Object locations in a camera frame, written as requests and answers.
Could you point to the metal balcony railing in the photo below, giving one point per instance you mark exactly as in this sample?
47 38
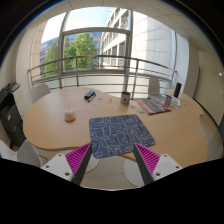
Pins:
100 57

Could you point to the blue patterned mouse pad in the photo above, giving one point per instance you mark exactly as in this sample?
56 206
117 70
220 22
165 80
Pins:
118 133

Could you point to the red and grey magazine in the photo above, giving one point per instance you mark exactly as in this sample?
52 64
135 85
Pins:
151 106

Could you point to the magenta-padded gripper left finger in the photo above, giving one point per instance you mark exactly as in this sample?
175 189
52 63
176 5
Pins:
63 165

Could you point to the blue marker pen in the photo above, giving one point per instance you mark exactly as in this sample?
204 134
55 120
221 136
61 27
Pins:
92 98

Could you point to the small printed can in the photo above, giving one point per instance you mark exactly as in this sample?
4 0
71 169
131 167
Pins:
167 100

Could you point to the small printed card stand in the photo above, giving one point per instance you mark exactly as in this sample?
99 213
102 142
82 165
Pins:
176 102

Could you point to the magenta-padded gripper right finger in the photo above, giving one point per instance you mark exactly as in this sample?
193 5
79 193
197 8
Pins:
163 165

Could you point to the black whiteboard eraser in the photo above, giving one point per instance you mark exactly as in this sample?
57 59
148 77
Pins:
89 94

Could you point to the black office printer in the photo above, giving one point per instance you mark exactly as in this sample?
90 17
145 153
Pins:
11 116

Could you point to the black upright device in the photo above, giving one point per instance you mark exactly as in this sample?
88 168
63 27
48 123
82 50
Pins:
177 90

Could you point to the pale pink computer mouse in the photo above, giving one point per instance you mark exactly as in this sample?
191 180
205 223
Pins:
69 115

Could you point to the mug with red print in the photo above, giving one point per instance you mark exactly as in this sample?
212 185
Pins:
125 98

